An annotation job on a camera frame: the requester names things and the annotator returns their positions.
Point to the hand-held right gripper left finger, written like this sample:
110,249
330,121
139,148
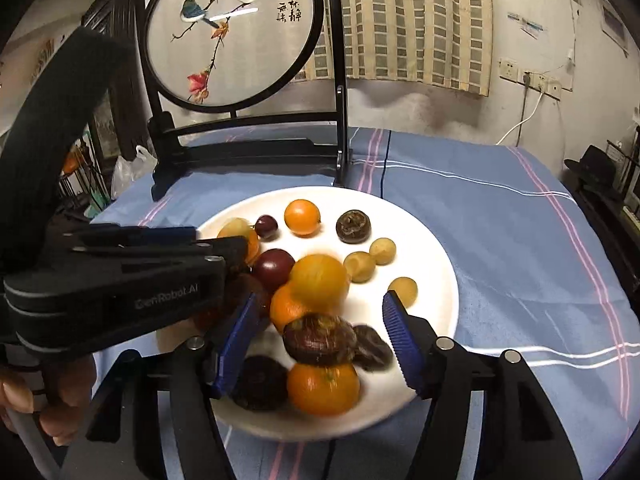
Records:
239,345

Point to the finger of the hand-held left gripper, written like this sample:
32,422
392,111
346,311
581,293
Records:
225,252
170,233

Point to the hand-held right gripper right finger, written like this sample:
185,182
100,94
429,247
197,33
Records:
400,345

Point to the brown water chestnut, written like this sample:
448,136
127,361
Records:
353,226
374,349
320,338
260,382

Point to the yellow-green round fruit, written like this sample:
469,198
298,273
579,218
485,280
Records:
235,227

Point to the red cherry tomato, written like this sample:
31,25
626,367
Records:
206,319

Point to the dark red cherry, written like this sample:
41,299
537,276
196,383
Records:
266,227

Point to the yellow longan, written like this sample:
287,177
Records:
383,251
403,291
359,267

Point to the small orange kumquat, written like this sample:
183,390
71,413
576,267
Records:
302,218

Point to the white plate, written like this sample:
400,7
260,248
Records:
425,260

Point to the person's left hand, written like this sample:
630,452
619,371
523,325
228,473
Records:
70,385

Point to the white plastic bag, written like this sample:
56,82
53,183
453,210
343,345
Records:
130,170

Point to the dark wooden framed panel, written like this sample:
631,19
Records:
132,90

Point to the blue striped tablecloth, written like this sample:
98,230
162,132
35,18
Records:
500,235

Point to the round bird embroidery screen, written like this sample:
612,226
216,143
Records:
235,35

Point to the dark side desk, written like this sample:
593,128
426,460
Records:
600,205

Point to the black hat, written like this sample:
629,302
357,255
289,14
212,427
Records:
592,165

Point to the beige checked curtain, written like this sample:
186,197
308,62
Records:
400,20

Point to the white wall socket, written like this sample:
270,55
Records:
534,80
510,69
554,87

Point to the small framed wall panel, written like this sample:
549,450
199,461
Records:
612,22

